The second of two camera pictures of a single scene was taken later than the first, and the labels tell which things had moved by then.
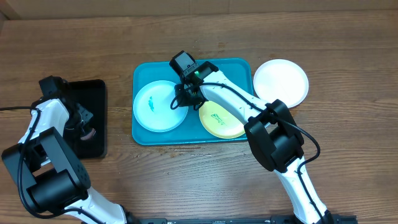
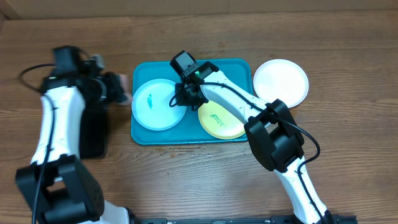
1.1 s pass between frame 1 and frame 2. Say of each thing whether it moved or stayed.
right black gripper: stayed
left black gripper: moved
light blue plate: stayed
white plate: stayed
